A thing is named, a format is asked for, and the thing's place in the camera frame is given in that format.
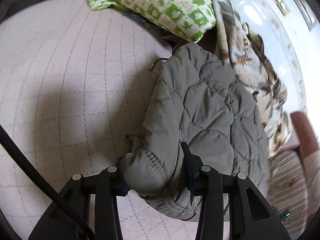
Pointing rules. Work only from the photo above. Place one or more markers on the beige wall switch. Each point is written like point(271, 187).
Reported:
point(278, 1)

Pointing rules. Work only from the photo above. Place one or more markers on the large beige wall plate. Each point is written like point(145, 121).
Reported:
point(300, 7)

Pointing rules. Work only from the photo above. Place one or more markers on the leaf print fleece blanket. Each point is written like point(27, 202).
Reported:
point(250, 62)

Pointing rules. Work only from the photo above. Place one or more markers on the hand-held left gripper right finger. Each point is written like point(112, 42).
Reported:
point(191, 170)

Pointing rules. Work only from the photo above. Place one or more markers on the grey quilted hooded jacket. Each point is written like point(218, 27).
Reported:
point(212, 110)

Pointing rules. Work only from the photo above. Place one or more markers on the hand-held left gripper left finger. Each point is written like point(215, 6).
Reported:
point(123, 183)

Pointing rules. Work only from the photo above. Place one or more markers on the green patterned pillow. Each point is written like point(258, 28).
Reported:
point(162, 2)

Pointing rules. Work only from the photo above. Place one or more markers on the brown headboard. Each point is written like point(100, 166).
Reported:
point(305, 130)

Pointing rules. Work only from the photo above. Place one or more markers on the striped beige cushion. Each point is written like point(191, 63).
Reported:
point(287, 180)

